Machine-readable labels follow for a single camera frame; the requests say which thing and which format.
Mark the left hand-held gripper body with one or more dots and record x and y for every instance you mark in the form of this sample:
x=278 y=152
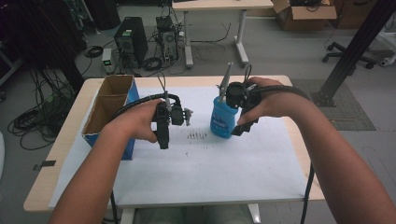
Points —
x=179 y=115

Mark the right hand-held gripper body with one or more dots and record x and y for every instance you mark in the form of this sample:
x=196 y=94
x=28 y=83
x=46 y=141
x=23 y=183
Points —
x=239 y=95

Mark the blue cardboard box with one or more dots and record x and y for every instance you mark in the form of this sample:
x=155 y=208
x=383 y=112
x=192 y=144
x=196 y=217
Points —
x=115 y=85

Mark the person's left hand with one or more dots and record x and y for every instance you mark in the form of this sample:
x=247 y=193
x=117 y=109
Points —
x=134 y=123

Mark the person's right hand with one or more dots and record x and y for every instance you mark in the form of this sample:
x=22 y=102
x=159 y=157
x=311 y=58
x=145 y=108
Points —
x=277 y=102

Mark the white table mat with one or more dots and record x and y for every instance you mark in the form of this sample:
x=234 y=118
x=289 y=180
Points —
x=202 y=174

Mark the open computer case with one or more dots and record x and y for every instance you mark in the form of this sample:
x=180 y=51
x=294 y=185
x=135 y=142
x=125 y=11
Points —
x=168 y=39

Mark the black computer tower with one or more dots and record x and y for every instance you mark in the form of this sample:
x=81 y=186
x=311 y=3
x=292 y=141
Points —
x=130 y=37

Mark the small white power supply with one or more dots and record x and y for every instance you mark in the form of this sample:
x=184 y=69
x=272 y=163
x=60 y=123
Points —
x=106 y=57

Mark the white desk with wooden top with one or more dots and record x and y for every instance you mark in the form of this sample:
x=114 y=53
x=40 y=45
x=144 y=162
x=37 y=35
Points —
x=218 y=4

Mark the light wooden table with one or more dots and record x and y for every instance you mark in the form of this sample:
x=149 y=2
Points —
x=70 y=133

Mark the open brown cardboard box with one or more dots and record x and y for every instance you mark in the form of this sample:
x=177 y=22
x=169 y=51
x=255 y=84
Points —
x=311 y=14

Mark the grey floor mat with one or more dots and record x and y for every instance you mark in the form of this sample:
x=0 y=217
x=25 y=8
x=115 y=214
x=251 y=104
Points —
x=351 y=115

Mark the black office chair base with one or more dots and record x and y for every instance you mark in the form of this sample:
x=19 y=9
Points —
x=337 y=48

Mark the strip of black tape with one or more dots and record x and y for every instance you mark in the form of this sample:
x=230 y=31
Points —
x=46 y=163

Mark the dark rounded object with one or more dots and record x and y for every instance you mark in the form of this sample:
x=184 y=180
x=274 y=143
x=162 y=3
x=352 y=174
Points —
x=102 y=14

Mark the black metal stand beam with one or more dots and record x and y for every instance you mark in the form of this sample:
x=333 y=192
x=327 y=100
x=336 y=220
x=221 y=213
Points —
x=358 y=43

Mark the white device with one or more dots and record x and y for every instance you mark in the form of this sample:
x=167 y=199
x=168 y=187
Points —
x=389 y=60

